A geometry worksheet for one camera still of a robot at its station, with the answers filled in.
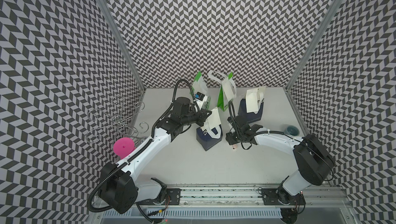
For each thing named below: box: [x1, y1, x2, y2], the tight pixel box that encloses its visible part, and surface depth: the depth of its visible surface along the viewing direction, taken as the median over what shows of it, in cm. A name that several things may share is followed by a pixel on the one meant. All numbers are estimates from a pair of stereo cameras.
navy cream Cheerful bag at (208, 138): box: [195, 124, 223, 152], surface depth 81 cm
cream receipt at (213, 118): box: [207, 107, 222, 130], surface depth 79 cm
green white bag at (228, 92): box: [217, 72, 237, 112], surface depth 95 cm
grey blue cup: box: [284, 124, 300, 136], surface depth 92 cm
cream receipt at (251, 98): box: [245, 88, 259, 115], surface depth 86 cm
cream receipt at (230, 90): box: [221, 78, 237, 102], surface depth 95 cm
